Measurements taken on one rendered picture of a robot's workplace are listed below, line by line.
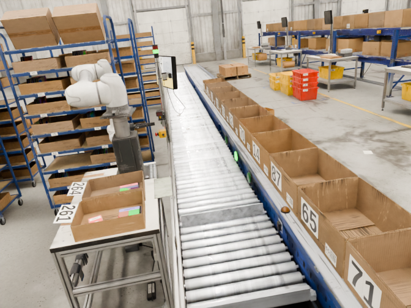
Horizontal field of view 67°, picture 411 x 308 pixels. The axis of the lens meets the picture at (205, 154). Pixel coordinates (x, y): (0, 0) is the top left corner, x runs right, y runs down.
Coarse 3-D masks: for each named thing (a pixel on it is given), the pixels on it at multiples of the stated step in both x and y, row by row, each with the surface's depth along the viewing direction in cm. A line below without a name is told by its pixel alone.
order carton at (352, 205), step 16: (304, 192) 132; (320, 192) 141; (336, 192) 142; (352, 192) 143; (368, 192) 135; (320, 208) 144; (336, 208) 145; (352, 208) 146; (368, 208) 136; (384, 208) 126; (400, 208) 116; (304, 224) 137; (320, 224) 119; (336, 224) 135; (352, 224) 134; (368, 224) 133; (384, 224) 127; (400, 224) 117; (320, 240) 122; (336, 240) 108; (336, 256) 110
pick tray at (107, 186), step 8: (112, 176) 220; (120, 176) 221; (128, 176) 222; (136, 176) 223; (88, 184) 215; (96, 184) 219; (104, 184) 221; (112, 184) 222; (120, 184) 223; (128, 184) 224; (144, 184) 218; (88, 192) 211; (96, 192) 217; (104, 192) 216; (112, 192) 215; (120, 192) 195; (144, 192) 202
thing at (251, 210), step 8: (232, 208) 172; (240, 208) 172; (248, 208) 173; (256, 208) 174; (184, 216) 169; (192, 216) 170; (200, 216) 171; (208, 216) 171; (216, 216) 172; (224, 216) 173; (232, 216) 173; (240, 216) 174; (248, 216) 175; (184, 224) 171; (192, 224) 172; (200, 224) 173
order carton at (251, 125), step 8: (240, 120) 248; (248, 120) 249; (256, 120) 250; (264, 120) 251; (272, 120) 252; (280, 120) 235; (248, 128) 251; (256, 128) 252; (264, 128) 253; (272, 128) 254; (280, 128) 237; (288, 128) 214; (248, 136) 219
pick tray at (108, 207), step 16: (128, 192) 193; (80, 208) 186; (96, 208) 192; (112, 208) 194; (144, 208) 184; (80, 224) 181; (96, 224) 165; (112, 224) 167; (128, 224) 169; (144, 224) 171; (80, 240) 167
